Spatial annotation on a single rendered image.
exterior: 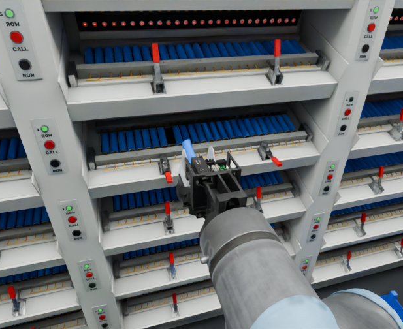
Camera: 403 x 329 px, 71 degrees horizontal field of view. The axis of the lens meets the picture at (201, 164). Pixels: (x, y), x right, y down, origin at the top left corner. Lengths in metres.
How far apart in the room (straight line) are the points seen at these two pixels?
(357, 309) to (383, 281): 1.11
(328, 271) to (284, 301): 1.05
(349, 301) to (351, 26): 0.56
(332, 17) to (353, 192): 0.55
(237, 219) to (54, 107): 0.42
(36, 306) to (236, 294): 0.79
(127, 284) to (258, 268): 0.71
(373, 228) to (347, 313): 0.85
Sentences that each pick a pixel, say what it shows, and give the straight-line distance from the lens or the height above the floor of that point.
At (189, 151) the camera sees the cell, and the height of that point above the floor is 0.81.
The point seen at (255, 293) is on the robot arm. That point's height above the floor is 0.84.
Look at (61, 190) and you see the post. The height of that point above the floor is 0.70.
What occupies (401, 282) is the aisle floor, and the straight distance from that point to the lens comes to 1.59.
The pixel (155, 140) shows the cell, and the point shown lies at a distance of 0.72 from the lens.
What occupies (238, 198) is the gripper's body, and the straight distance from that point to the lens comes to 0.34.
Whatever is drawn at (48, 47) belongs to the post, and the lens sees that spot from 0.58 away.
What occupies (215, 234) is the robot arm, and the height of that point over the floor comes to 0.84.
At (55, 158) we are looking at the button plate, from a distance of 0.65.
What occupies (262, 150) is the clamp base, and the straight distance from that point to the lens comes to 0.75.
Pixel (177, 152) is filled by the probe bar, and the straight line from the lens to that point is 0.70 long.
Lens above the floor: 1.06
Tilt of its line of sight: 30 degrees down
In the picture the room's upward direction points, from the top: straight up
